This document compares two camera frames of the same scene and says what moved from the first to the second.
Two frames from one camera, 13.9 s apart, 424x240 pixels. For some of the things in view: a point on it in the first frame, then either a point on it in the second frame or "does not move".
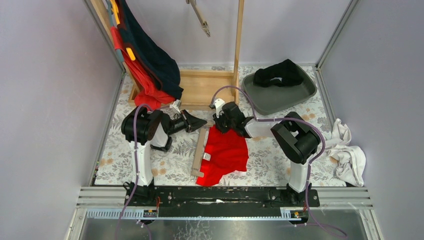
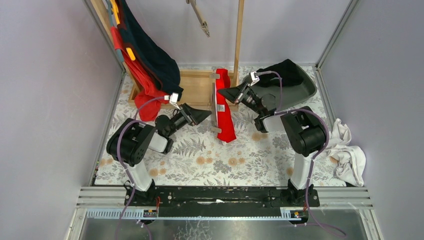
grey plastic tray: (267, 99) does not move
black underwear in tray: (286, 73) does not move
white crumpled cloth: (350, 160) does not move
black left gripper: (187, 120) to (188, 116)
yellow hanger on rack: (115, 8) does not move
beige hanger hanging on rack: (204, 23) does not move
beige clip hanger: (196, 171) to (215, 129)
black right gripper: (224, 122) to (242, 96)
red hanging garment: (148, 91) does not move
